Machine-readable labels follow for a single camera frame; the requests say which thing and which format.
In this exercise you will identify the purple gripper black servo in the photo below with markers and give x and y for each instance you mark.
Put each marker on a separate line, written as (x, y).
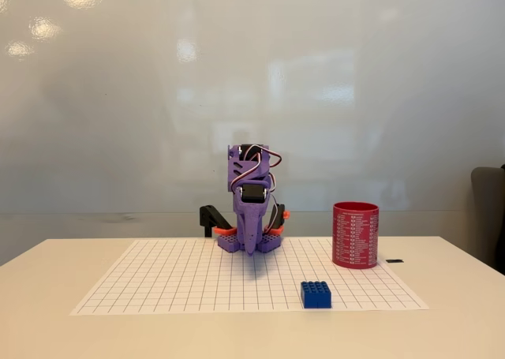
(249, 222)

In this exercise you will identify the blue toy brick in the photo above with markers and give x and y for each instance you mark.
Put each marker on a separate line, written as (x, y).
(316, 294)

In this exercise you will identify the purple robot arm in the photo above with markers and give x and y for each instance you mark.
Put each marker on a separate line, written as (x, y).
(246, 169)

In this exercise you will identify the red cup with white print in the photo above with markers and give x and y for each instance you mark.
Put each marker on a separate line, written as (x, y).
(355, 236)

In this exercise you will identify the orange clamp plate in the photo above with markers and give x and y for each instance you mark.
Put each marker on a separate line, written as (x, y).
(225, 230)

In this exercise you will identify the orange clamp with knob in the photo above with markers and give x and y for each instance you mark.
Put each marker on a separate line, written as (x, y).
(286, 215)

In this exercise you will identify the black table clamp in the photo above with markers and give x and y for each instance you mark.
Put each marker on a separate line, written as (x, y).
(209, 217)

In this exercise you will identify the white grid paper sheet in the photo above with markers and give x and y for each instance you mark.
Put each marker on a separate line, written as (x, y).
(197, 280)

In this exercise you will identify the small flat black piece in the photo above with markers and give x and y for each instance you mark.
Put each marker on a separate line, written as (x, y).
(395, 260)

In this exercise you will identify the dark grey chair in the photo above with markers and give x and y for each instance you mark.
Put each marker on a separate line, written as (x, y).
(489, 217)

